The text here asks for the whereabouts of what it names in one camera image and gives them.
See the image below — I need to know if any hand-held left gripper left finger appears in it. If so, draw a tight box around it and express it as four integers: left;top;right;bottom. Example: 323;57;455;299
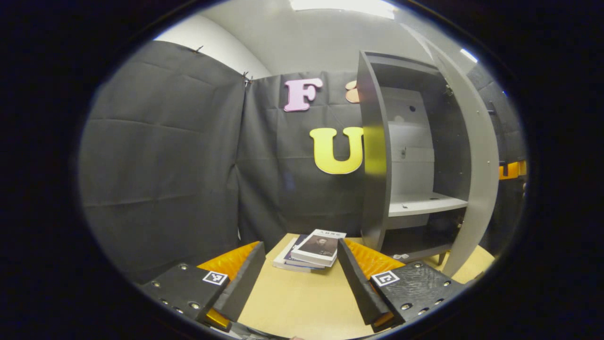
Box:
141;241;266;332

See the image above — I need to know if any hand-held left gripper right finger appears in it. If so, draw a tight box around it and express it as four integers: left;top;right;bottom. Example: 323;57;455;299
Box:
336;238;465;332

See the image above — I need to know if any grey cabinet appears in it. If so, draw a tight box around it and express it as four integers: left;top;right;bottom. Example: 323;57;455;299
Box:
356;50;472;266

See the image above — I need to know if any white cabinet shelf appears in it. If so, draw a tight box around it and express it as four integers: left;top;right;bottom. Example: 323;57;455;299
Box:
388;191;469;218

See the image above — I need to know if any thick white book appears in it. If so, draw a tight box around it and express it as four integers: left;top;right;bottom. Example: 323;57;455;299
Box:
272;235;327;273

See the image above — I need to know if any dark blue book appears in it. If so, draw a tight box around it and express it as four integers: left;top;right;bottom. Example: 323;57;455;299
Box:
283;235;310;266

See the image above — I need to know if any black backdrop cloth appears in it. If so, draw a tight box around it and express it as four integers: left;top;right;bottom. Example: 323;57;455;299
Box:
78;40;528;284

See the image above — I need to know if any long ceiling light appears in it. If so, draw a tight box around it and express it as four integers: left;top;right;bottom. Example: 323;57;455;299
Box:
289;0;400;20

